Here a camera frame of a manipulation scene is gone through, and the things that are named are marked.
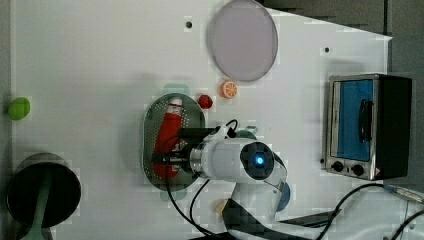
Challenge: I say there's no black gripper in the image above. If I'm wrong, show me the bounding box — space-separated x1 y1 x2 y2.
152 147 200 174

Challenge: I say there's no red ketchup bottle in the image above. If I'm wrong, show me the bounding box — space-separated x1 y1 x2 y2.
153 97 183 179

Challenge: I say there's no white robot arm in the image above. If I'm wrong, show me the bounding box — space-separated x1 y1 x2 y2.
154 134 423 240

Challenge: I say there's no green oval strainer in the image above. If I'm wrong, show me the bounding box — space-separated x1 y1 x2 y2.
140 93 205 191

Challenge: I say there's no small red strawberry toy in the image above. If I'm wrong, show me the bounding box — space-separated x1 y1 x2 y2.
198 95 213 109

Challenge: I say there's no yellow banana toy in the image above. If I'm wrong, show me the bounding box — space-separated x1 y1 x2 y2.
215 199 227 214

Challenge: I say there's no black cylindrical utensil holder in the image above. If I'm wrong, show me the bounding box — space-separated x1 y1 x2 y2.
6 153 82 228

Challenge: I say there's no green mug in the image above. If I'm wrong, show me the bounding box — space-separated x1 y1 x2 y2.
236 126 258 140

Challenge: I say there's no orange slice toy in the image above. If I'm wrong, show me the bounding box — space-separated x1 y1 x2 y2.
220 81 238 99

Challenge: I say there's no blue bowl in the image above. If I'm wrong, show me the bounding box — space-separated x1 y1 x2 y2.
277 183 291 212

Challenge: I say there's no green spatula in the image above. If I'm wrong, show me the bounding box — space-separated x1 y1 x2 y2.
19 171 52 240

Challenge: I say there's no grey round plate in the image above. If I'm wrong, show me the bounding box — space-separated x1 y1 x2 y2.
209 0 278 81

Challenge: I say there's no black toaster oven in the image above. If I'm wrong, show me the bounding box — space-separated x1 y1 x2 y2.
324 74 412 181

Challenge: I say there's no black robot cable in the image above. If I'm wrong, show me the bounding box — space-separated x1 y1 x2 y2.
163 119 241 238

